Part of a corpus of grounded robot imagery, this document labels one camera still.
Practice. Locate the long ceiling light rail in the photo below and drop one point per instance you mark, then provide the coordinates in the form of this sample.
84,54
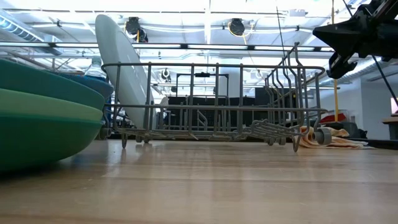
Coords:
77,45

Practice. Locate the peach waffle towel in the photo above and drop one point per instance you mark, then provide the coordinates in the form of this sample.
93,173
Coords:
339,141

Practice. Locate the red flat object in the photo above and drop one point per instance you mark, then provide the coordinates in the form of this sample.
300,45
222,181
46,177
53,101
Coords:
334,119

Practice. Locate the light green plate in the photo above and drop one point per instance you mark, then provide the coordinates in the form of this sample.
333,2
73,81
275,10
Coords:
37,104

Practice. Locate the wooden side desk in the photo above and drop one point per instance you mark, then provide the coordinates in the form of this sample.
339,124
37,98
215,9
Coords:
391,124

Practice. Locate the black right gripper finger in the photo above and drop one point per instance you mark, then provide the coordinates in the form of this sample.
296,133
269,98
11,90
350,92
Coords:
342,37
340,67

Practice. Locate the white building column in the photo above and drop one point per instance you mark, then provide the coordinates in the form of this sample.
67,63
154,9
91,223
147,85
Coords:
230,81

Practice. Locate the lit computer monitor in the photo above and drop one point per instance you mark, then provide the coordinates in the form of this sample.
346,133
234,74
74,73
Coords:
395,105

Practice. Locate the pale blue plate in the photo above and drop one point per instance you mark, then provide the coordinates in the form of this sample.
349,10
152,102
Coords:
121,62

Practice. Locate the dark green plate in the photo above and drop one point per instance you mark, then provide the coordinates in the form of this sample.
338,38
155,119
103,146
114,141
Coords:
37,143

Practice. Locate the silver ribbed ceiling duct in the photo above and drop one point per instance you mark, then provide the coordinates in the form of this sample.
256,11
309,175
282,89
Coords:
18,29

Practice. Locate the black cabinet row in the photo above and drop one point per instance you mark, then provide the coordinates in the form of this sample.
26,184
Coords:
270,96

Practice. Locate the blue dish soap bottle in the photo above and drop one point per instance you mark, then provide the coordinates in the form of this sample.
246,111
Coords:
94,70

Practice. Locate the white ceiling duct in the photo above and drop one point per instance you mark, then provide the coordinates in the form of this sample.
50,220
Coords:
363,70

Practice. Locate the teal plate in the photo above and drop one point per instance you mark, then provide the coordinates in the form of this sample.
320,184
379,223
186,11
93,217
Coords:
37,82

